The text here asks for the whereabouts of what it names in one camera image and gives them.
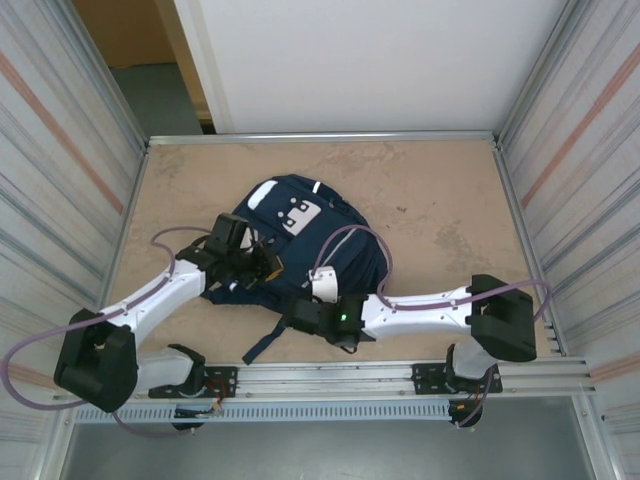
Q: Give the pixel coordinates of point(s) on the navy blue backpack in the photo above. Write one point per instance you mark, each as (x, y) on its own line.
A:
(350, 260)

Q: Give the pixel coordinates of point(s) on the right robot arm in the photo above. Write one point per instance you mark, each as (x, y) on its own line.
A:
(420, 315)

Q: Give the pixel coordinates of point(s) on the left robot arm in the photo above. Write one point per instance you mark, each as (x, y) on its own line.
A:
(165, 295)

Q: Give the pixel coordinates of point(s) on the aluminium table end bar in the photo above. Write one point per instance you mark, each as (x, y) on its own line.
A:
(225, 137)

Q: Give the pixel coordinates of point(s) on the aluminium table side bar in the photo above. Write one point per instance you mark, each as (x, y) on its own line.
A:
(129, 210)
(518, 210)

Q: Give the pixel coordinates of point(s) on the brown wooden door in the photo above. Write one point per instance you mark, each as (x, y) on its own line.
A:
(130, 30)

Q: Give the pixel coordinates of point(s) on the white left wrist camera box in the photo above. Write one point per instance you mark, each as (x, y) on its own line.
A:
(250, 239)

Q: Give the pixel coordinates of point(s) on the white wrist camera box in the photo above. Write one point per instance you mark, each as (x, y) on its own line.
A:
(250, 239)
(325, 285)

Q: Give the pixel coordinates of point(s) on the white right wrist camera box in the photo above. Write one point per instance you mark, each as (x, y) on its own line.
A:
(325, 285)

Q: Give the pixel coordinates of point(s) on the aluminium mounting rail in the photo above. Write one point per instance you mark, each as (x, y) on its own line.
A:
(325, 380)

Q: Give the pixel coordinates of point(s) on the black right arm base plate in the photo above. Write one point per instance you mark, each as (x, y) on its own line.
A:
(425, 375)

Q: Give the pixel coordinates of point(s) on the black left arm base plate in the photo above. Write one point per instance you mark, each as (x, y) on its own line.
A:
(225, 375)

